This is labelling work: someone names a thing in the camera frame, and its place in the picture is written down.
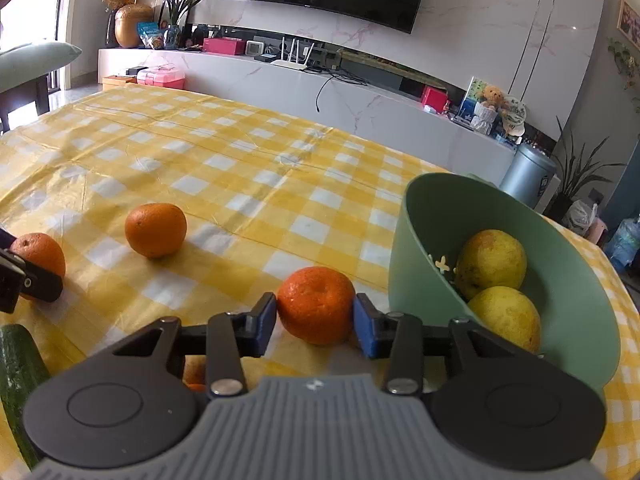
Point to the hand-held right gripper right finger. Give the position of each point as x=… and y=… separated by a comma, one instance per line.
x=365, y=330

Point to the wooden box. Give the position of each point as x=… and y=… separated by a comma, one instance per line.
x=117, y=82

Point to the brown teddy bear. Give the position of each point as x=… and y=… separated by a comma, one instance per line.
x=492, y=96

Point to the gold vase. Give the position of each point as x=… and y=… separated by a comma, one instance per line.
x=132, y=25

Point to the green leafy plant in vase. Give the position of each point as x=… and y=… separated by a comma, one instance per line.
x=177, y=5

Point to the white knitted pot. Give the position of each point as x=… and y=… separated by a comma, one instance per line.
x=485, y=119

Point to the framed wall picture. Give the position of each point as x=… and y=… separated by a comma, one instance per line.
x=630, y=22

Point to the white plastic bag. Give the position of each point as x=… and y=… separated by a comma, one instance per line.
x=580, y=217

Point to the yellow checked tablecloth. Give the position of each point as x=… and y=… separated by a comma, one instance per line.
x=250, y=185

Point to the white router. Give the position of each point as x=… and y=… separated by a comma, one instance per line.
x=290, y=62

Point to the green cucumber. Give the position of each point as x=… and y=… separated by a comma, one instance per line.
x=17, y=375

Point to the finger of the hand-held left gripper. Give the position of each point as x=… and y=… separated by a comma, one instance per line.
x=40, y=285
x=4, y=239

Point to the blue water bottle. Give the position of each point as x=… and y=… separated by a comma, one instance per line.
x=625, y=242

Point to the yellow-green pear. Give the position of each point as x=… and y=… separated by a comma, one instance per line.
x=507, y=317
x=492, y=265

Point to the pink stool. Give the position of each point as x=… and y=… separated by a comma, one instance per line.
x=597, y=232

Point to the green bowl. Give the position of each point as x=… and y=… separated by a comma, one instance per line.
x=575, y=320

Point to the grey trash can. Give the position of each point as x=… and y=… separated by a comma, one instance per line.
x=527, y=175

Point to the white marble cabinet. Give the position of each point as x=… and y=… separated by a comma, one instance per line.
x=250, y=80

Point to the white round fan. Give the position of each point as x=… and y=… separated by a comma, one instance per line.
x=514, y=115

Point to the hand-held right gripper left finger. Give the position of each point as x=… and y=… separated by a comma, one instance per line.
x=265, y=325

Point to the white desk clock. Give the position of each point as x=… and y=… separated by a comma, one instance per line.
x=255, y=48

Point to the blue snack bag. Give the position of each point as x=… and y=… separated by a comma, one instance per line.
x=150, y=35

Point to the blue picture card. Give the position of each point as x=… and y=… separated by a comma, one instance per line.
x=470, y=97

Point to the pink storage box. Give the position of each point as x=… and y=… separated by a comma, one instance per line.
x=160, y=78

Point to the tall potted plant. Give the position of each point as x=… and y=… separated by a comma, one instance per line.
x=575, y=170

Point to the orange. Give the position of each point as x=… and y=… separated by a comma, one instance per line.
x=193, y=372
x=155, y=230
x=315, y=305
x=39, y=255

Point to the trailing ivy plant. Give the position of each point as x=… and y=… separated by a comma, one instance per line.
x=625, y=60

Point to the chair with green cushion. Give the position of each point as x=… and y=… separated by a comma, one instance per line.
x=35, y=60

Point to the red box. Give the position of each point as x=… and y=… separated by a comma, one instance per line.
x=434, y=96

